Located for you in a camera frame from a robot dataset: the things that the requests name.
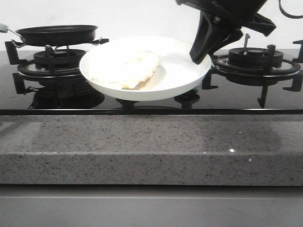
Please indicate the black pan support grate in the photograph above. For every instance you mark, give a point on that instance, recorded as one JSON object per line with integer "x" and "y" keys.
{"x": 47, "y": 89}
{"x": 217, "y": 92}

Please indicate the fried egg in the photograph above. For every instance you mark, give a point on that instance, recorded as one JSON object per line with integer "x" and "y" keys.
{"x": 126, "y": 70}

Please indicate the white round plate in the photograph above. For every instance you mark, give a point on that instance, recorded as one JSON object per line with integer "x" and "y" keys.
{"x": 176, "y": 74}

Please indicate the right black gas burner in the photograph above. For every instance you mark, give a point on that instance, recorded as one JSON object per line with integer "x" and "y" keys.
{"x": 255, "y": 66}

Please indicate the right black pan support grate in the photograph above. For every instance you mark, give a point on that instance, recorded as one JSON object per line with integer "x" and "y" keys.
{"x": 217, "y": 92}

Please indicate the left black pan support grate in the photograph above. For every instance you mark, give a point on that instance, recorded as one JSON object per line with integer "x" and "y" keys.
{"x": 47, "y": 89}

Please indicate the black frying pan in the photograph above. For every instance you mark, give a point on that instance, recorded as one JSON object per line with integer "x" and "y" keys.
{"x": 61, "y": 35}

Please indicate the grey cabinet front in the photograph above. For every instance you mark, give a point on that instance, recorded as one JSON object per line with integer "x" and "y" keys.
{"x": 136, "y": 206}

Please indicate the black gas burner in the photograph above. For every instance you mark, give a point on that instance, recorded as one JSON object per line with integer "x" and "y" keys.
{"x": 255, "y": 66}
{"x": 55, "y": 66}

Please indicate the left black gas burner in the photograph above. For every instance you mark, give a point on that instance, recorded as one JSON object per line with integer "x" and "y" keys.
{"x": 55, "y": 66}

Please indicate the black glass stove top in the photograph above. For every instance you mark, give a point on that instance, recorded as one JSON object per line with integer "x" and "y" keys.
{"x": 12, "y": 103}

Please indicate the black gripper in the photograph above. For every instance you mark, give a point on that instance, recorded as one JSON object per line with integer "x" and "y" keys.
{"x": 220, "y": 23}

